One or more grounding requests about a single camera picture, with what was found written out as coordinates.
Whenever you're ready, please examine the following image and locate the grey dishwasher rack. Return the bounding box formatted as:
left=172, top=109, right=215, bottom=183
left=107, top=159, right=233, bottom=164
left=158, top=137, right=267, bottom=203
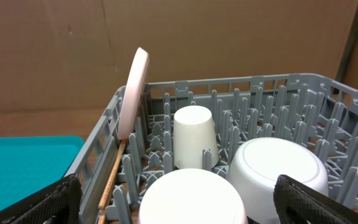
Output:
left=64, top=73, right=358, bottom=224

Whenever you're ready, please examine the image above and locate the cream cup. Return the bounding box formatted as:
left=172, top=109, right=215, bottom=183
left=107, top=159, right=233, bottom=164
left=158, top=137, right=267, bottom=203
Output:
left=173, top=105, right=219, bottom=169

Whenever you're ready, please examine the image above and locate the pink small bowl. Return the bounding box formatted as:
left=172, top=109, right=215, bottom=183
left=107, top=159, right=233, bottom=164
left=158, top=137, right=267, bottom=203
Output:
left=138, top=169, right=247, bottom=224

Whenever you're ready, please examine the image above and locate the wooden chopstick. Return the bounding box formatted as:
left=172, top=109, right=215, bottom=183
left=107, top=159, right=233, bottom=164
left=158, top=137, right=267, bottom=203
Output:
left=98, top=139, right=127, bottom=224

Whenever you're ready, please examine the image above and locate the teal plastic tray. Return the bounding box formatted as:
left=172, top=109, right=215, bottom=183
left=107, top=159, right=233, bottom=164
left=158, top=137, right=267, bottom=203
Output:
left=0, top=136, right=84, bottom=211

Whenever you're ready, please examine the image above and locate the pink round plate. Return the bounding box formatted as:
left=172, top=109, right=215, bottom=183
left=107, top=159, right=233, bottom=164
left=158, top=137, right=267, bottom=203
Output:
left=118, top=47, right=150, bottom=140

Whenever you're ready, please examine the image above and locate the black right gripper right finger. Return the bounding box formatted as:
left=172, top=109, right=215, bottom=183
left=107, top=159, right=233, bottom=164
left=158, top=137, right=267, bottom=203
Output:
left=273, top=175, right=358, bottom=224

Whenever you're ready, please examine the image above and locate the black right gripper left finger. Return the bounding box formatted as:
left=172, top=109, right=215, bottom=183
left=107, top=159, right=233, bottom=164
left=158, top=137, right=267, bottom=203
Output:
left=0, top=173, right=83, bottom=224

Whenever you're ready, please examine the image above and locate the grey-green bowl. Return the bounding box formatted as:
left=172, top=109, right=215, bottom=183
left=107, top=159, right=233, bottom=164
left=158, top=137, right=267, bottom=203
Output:
left=226, top=138, right=329, bottom=223

